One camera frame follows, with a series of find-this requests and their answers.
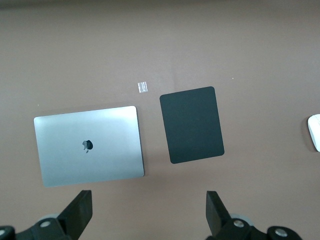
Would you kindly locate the white computer mouse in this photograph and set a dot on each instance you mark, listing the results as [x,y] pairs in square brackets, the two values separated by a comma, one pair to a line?
[315,132]

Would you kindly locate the silver closed laptop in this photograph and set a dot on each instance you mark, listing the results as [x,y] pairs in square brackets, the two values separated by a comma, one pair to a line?
[87,147]

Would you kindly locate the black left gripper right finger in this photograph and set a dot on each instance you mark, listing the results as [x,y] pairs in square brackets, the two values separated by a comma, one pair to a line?
[215,212]

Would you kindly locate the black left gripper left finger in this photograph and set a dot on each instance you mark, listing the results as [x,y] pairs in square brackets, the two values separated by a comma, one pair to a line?
[77,212]

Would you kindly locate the black mouse pad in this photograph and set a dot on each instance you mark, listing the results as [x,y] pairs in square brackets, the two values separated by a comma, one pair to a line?
[192,125]

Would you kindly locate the clear tape piece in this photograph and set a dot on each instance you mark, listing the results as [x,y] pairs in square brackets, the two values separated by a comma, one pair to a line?
[142,87]

